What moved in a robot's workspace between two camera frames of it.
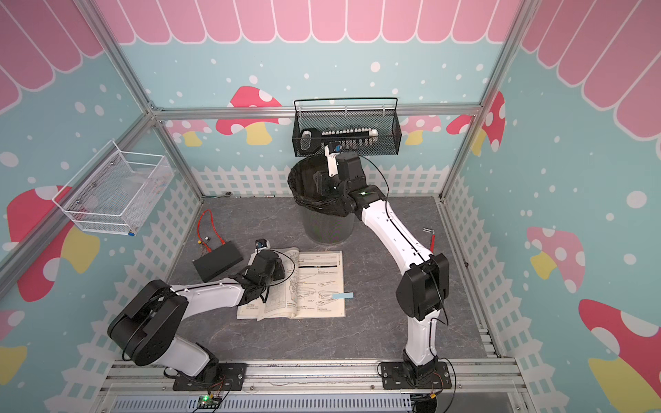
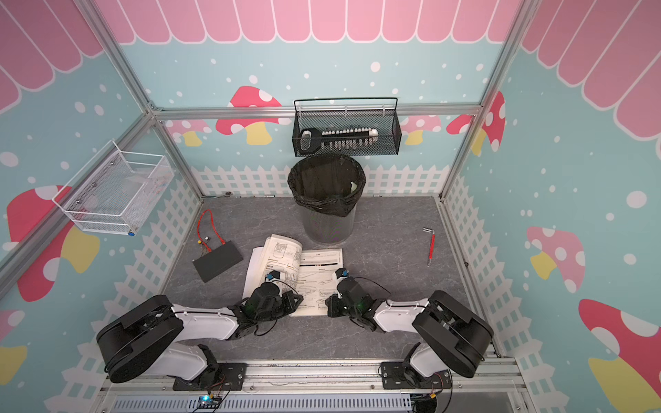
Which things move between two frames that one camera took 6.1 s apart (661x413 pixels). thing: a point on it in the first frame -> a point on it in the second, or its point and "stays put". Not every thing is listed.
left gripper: (281, 274) -> (287, 298)
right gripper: (322, 182) -> (332, 308)
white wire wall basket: (116, 191) stays put
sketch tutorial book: (313, 286) stays put
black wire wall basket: (336, 114) stays put
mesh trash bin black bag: (327, 208) stays put
